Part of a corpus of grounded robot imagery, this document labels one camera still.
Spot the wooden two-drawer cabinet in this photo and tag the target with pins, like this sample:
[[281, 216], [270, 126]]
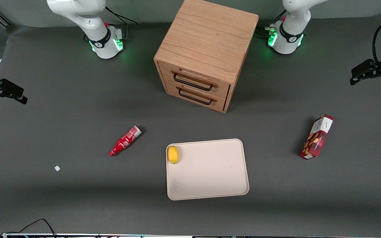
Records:
[[210, 36]]

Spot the wooden drawer front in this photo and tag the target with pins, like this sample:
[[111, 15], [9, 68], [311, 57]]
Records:
[[223, 90], [218, 103]]

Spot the red soda bottle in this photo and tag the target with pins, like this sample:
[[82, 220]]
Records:
[[124, 141]]

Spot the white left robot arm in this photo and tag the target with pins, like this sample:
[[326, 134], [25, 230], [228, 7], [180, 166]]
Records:
[[291, 29]]

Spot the red cookie box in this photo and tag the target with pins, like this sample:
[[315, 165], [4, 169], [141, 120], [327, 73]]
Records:
[[317, 137]]

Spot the yellow lemon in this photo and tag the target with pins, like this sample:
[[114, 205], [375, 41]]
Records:
[[173, 154]]

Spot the beige plastic tray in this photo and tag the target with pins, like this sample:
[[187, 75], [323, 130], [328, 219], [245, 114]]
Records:
[[210, 172]]

